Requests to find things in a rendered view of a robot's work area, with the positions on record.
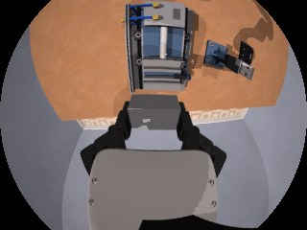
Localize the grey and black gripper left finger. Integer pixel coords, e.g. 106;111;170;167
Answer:
80;101;131;175

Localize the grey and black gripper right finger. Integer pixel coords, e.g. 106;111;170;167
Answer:
177;102;226;177

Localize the grey flat bar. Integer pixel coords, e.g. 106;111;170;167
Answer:
143;67;181;73
144;76;180;81

